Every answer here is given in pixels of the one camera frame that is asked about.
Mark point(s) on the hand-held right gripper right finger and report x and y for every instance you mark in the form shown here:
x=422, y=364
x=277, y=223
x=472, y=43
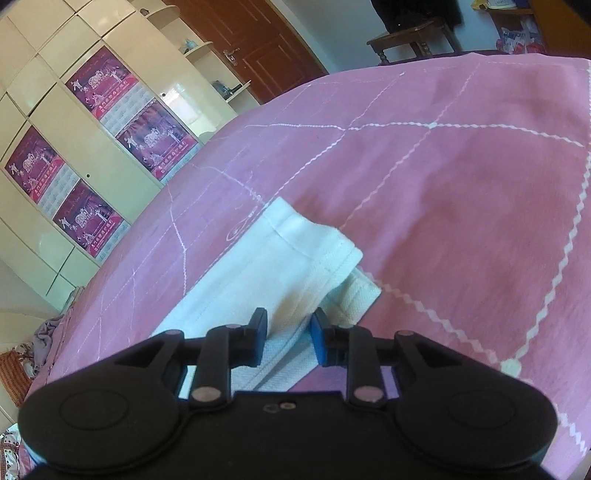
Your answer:
x=318, y=341

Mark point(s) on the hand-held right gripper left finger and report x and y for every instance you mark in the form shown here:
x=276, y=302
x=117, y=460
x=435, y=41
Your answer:
x=261, y=339

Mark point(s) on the white sock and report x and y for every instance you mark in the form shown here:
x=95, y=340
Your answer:
x=277, y=258

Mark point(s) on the grey purple cloth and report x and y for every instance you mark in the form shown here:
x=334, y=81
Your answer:
x=48, y=337

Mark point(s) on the pink patterned bedsheet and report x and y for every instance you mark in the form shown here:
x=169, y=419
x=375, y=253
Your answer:
x=461, y=184

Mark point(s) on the orange patterned cloth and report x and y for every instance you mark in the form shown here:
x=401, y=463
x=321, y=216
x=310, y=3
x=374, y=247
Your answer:
x=14, y=371

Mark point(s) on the blue item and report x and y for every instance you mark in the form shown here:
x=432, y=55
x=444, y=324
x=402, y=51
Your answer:
x=221, y=87
x=189, y=44

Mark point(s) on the cream corner shelf unit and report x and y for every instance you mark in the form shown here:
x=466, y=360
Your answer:
x=198, y=48

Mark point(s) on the brown wooden door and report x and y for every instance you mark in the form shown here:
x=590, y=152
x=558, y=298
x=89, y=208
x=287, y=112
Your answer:
x=268, y=37

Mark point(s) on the cream wardrobe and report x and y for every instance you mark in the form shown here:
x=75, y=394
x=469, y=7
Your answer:
x=46, y=115

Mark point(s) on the wooden side table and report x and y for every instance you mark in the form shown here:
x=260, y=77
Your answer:
x=411, y=34

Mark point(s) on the black cloth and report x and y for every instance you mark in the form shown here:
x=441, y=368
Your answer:
x=415, y=11

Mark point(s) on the red and white packets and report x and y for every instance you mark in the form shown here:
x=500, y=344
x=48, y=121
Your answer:
x=521, y=36

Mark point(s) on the wooden shelf unit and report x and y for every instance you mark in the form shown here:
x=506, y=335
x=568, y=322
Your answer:
x=554, y=18

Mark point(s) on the purple calendar wall poster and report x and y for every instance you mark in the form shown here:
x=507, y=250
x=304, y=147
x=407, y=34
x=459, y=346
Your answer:
x=32, y=162
x=102, y=79
x=154, y=138
x=88, y=222

